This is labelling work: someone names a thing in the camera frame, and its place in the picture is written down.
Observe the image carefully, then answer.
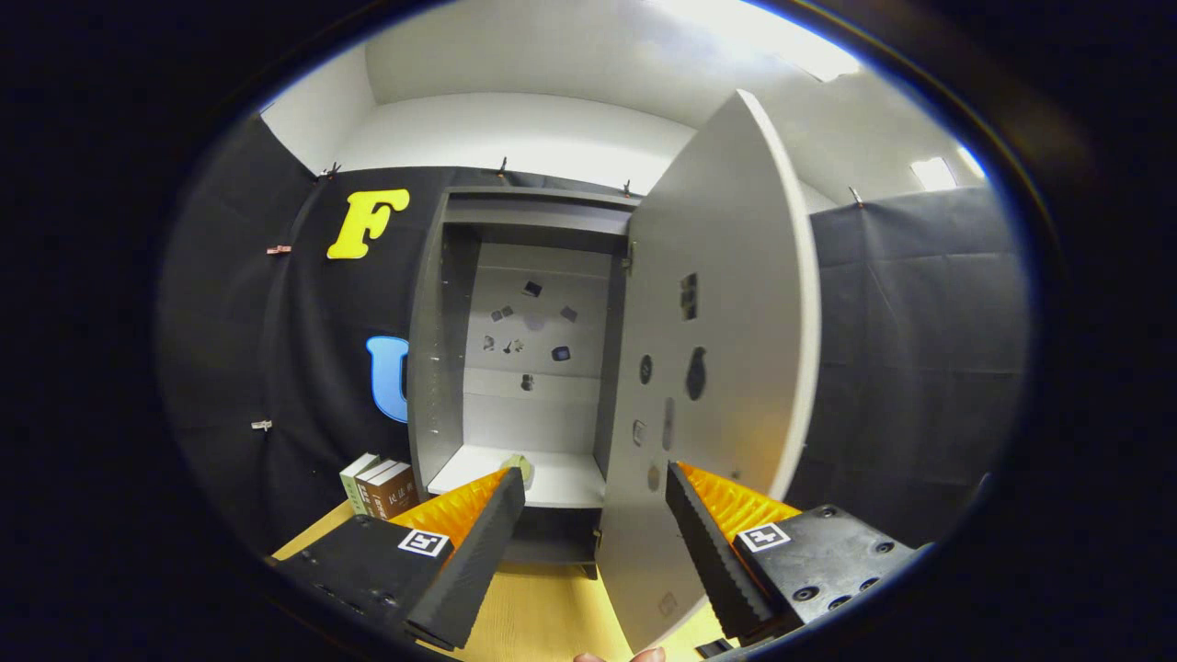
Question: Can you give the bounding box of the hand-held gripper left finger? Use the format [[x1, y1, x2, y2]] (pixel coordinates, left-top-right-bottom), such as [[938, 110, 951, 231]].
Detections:
[[271, 467, 527, 652]]

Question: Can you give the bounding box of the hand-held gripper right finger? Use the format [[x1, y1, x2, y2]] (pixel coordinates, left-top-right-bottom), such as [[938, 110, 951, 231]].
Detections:
[[664, 462, 925, 645]]

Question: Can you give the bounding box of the thick brown book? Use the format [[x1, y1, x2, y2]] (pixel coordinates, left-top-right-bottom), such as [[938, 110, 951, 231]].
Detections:
[[368, 462, 419, 522]]

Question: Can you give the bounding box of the thin brown book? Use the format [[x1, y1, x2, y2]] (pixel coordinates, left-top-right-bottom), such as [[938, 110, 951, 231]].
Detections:
[[356, 459, 398, 520]]

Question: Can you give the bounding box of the grey cabinet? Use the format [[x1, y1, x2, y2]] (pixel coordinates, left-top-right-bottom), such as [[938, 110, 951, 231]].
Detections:
[[407, 187, 642, 580]]

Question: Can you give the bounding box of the black backdrop cloth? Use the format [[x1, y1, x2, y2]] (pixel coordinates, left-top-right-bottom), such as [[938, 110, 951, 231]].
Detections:
[[156, 115, 1031, 562]]

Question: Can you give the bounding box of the small ceiling light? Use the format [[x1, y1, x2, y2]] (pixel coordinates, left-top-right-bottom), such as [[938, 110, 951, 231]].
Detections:
[[910, 147, 987, 192]]

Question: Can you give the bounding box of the long ceiling light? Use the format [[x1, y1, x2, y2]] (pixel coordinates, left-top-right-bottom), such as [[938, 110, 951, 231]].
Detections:
[[644, 0, 863, 84]]

